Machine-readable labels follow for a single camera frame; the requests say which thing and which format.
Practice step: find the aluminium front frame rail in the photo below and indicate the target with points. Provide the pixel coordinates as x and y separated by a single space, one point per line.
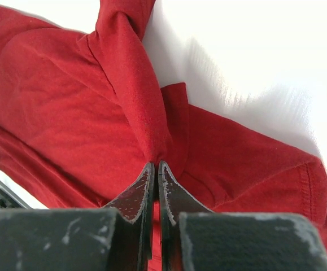
9 199

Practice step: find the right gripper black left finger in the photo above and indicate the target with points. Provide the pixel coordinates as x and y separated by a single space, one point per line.
117 236

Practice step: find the red t shirt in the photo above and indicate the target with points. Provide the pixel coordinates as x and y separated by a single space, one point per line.
81 114

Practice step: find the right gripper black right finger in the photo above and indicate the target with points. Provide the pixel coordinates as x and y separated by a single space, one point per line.
195 238

